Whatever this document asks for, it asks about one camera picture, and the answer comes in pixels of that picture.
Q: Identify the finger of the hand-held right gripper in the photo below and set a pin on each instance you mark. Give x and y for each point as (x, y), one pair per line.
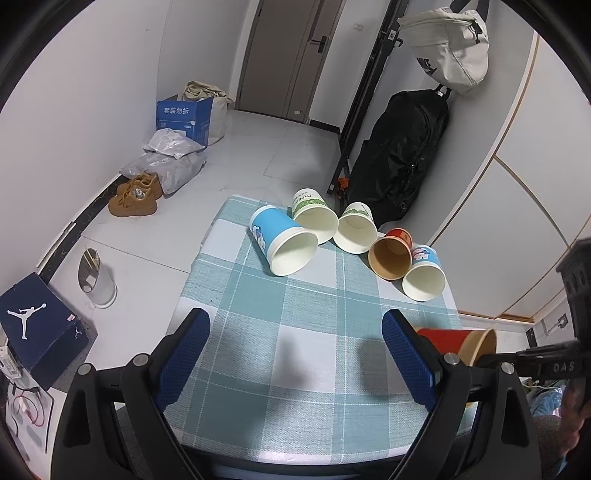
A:
(545, 364)

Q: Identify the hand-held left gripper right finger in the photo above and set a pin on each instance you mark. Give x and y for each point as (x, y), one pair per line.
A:
(408, 364)

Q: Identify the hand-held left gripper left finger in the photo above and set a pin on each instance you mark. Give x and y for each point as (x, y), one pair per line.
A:
(181, 357)

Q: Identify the plain red paper cup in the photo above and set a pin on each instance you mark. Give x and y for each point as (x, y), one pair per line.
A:
(443, 341)

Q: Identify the beige shoulder bag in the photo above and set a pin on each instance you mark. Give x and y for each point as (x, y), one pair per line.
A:
(452, 46)

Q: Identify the small blue paper cup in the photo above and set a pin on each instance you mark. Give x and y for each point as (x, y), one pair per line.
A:
(427, 258)

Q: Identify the red paper cup brown inside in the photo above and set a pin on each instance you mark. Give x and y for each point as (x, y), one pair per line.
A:
(397, 237)

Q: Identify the green print white paper cup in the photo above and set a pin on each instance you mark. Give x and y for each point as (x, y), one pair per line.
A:
(358, 217)
(311, 205)

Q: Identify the large blue paper cup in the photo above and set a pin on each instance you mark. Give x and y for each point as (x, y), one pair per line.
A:
(272, 230)

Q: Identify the person's right hand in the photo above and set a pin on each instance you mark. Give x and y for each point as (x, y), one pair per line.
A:
(575, 415)

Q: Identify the light blue cloth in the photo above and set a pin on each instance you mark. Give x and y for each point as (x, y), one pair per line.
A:
(547, 400)

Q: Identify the white waste bin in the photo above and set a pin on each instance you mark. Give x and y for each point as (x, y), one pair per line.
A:
(104, 286)

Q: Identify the teal checkered tablecloth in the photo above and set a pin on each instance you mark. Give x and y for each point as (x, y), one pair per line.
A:
(300, 346)

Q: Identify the navy shoe box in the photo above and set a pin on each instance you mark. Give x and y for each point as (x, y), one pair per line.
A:
(37, 327)

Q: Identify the brown shoe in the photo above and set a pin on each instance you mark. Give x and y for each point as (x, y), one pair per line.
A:
(131, 201)
(150, 182)

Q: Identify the large grey plastic parcel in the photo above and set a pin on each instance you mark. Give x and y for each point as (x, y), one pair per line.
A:
(171, 173)

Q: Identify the orange tool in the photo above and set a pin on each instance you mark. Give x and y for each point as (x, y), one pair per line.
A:
(342, 186)

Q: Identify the small grey plastic parcel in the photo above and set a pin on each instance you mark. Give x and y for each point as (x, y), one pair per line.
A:
(173, 143)

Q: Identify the black backpack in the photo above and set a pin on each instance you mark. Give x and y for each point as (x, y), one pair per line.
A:
(401, 147)

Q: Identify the blue cardboard box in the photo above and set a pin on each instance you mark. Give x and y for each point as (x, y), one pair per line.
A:
(184, 117)

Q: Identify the beige canvas bag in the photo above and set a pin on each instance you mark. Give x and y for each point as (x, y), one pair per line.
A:
(219, 113)

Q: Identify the black metal stand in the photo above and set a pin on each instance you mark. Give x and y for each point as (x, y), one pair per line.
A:
(364, 92)

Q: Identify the grey door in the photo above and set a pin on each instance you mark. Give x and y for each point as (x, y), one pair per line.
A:
(281, 55)

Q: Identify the wall socket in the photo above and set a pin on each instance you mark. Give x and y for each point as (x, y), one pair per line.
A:
(556, 324)

